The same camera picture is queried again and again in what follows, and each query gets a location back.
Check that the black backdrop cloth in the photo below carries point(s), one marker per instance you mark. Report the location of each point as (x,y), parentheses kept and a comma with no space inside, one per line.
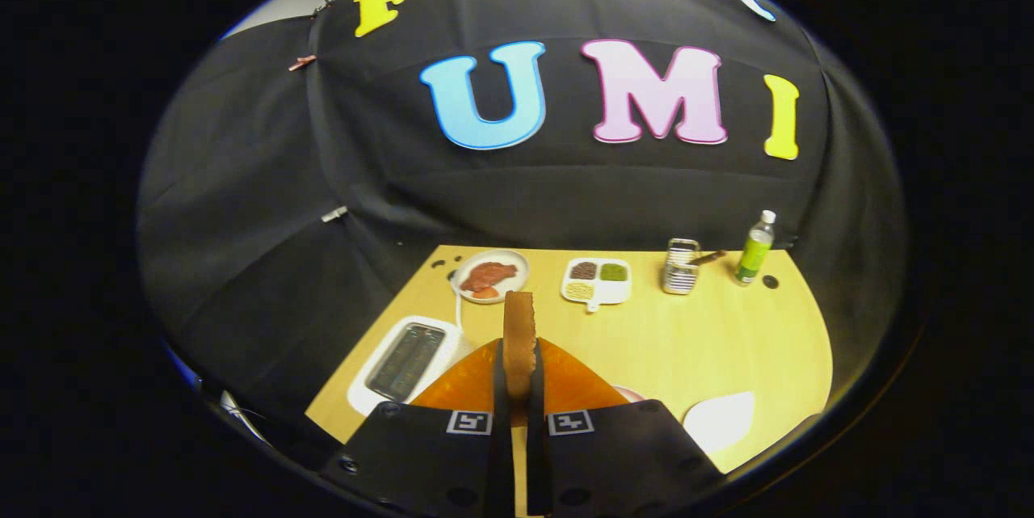
(525,195)

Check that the brown meat slice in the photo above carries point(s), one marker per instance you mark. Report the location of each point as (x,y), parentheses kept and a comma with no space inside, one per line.
(489,275)

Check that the pink round plate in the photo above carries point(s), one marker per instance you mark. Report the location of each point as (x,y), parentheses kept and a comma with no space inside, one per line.
(628,394)

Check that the green label plastic bottle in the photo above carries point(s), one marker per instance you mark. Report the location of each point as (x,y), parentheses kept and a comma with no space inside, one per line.
(755,255)

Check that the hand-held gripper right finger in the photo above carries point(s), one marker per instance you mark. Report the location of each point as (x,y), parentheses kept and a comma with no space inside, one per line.
(535,453)

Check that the silver spring clip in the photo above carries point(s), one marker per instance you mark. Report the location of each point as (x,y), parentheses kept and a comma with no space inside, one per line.
(334,213)

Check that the grey round plate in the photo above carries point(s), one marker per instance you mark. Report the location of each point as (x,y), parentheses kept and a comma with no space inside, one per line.
(517,263)

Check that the white bread slice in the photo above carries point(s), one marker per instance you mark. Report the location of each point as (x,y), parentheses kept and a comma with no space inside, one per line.
(519,340)

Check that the white plate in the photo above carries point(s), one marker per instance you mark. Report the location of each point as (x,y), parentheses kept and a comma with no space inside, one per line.
(719,421)

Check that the orange spring clip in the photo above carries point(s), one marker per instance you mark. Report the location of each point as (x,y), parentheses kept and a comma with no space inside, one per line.
(303,62)

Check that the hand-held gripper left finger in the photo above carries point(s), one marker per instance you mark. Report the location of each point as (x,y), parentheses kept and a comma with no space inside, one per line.
(501,453)

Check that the dark red beans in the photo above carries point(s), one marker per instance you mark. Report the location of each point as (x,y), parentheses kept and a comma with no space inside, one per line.
(583,270)

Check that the yellow soybeans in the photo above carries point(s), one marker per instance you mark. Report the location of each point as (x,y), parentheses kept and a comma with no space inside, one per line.
(579,291)

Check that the white toaster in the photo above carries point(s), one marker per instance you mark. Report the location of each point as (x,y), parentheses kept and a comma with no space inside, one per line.
(404,360)

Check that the green mung beans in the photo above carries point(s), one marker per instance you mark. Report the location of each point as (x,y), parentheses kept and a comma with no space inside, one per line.
(614,271)

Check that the white divided tray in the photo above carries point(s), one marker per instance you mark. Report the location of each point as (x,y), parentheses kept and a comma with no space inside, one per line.
(614,293)

